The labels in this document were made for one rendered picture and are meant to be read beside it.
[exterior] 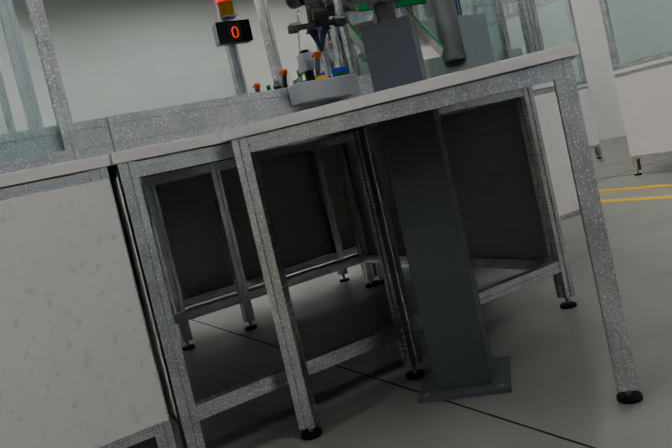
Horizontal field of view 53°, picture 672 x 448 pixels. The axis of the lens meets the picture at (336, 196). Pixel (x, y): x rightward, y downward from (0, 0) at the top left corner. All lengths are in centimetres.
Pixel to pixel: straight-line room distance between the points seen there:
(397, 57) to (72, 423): 124
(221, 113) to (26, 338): 76
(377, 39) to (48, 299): 108
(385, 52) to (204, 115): 53
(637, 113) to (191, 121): 470
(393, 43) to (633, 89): 434
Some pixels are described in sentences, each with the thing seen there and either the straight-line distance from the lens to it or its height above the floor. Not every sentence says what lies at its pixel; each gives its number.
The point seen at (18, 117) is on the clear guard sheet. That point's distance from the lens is 179.
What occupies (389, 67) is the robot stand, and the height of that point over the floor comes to 93.
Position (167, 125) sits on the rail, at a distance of 188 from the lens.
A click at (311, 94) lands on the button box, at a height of 92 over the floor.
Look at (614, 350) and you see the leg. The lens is 176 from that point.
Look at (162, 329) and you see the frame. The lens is 179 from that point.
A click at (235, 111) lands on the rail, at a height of 92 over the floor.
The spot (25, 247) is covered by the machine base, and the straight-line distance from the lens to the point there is 173.
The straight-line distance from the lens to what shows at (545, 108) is 365.
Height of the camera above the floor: 73
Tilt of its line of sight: 3 degrees down
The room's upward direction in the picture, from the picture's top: 13 degrees counter-clockwise
